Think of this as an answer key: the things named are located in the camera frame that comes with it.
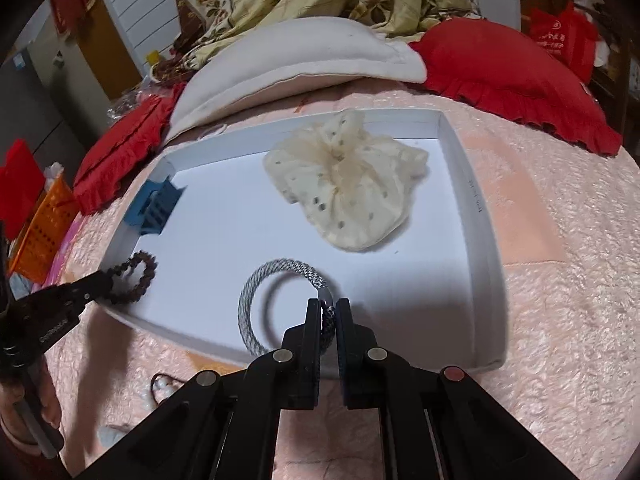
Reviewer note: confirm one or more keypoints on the red hanging cloth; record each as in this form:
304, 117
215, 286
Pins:
70, 0

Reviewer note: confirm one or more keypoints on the wooden door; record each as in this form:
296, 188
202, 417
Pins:
115, 50

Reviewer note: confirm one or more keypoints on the person's left hand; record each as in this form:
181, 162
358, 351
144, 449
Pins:
50, 394

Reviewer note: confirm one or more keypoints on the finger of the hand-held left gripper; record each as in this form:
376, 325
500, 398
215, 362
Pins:
85, 287

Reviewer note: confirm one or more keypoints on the cream dotted scrunchie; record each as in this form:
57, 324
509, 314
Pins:
350, 200

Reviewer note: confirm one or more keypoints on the red shopping bag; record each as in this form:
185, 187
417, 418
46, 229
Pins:
560, 40

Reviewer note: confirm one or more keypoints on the small yellow item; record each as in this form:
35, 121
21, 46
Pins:
153, 56

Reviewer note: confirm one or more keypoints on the white cardboard box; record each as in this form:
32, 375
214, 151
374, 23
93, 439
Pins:
400, 270

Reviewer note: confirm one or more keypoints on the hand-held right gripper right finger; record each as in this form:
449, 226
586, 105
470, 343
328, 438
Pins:
344, 321

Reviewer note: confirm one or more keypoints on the clear plastic bag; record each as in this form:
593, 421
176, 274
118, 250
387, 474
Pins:
127, 102

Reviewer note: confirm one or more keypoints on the orange plastic basket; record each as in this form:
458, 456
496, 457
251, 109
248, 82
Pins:
45, 230

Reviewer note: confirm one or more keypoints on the blue hair claw clip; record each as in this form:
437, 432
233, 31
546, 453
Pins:
150, 210

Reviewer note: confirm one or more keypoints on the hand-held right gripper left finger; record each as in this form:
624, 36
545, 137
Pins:
314, 321

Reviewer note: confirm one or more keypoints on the white slatted headboard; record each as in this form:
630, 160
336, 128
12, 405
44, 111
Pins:
145, 15

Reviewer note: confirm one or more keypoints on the red ruffled pillow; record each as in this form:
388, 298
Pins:
500, 75
120, 150

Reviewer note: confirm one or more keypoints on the grey cabinet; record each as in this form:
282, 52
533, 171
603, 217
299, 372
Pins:
55, 95

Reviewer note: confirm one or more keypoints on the purple floral cloth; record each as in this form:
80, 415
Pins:
67, 247

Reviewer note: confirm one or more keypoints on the white pillow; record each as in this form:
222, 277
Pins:
300, 55

